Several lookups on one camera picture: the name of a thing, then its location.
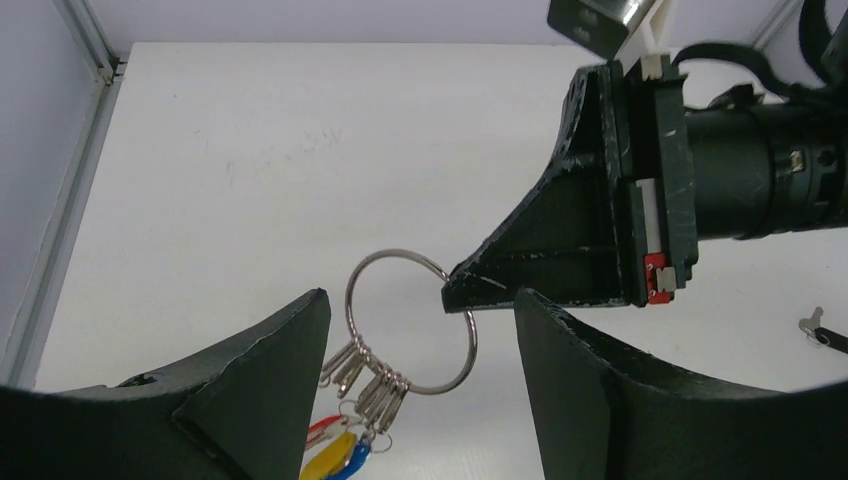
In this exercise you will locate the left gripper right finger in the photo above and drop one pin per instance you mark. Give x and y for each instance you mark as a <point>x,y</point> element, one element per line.
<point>603,409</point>

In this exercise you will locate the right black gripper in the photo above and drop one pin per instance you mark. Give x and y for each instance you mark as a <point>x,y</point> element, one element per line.
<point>737,169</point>

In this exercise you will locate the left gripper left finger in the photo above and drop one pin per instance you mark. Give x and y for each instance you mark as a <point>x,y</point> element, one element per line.
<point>239,409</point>

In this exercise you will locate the red capped key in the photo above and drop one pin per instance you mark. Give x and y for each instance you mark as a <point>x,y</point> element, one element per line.
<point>326,429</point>

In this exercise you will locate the yellow capped key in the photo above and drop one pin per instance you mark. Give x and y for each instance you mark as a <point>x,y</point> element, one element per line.
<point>331,459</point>

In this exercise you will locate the blue capped key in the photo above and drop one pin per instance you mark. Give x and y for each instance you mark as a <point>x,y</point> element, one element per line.
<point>358,457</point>

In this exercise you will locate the black fob key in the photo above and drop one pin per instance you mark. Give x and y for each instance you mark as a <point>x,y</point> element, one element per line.
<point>821,336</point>

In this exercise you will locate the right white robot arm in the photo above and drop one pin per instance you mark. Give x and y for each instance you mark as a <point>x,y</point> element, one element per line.
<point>711,68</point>

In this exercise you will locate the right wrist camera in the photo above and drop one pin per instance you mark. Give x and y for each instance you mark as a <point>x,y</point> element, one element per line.
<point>622,30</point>

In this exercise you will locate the left aluminium frame post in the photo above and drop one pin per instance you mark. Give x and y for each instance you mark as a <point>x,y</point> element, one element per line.
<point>59,85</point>

